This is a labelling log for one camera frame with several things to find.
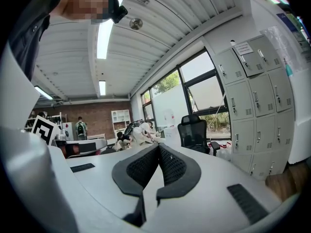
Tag white water dispenser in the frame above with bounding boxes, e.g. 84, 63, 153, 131
163, 109, 180, 138

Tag black mesh office chair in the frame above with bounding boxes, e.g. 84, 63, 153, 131
177, 114, 221, 156

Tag round metal ceiling fixture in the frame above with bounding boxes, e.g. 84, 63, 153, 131
129, 17, 143, 31

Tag white storage rack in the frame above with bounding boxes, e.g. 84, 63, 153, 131
25, 111, 68, 133

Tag black-framed window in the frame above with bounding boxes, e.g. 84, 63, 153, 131
140, 47, 232, 140

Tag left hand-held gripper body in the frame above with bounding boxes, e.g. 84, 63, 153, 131
31, 115, 108, 159

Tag person's dark shirt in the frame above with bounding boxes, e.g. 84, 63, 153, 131
7, 0, 64, 82

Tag white refrigerator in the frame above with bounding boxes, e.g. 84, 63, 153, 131
61, 121, 74, 142

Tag long ceiling light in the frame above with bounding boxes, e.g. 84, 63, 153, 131
97, 0, 124, 60

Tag person's head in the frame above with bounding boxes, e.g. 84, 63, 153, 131
50, 0, 115, 25

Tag white open shelf unit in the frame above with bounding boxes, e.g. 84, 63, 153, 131
111, 109, 132, 139

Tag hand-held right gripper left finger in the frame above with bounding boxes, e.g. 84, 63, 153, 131
111, 143, 160, 228

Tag black head-worn camera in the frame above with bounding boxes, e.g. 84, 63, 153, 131
106, 0, 129, 24

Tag slanted ceiling light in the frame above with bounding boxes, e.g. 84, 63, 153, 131
34, 85, 54, 100

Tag clear plastic wall sheets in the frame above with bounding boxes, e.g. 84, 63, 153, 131
259, 25, 311, 73

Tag grey metal lockers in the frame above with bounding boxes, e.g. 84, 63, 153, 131
215, 34, 296, 181

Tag blue wall poster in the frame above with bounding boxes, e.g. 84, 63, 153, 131
276, 13, 296, 32

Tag white paper notice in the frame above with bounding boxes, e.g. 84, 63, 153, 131
234, 42, 254, 56

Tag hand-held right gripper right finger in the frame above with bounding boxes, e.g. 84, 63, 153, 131
156, 143, 202, 207

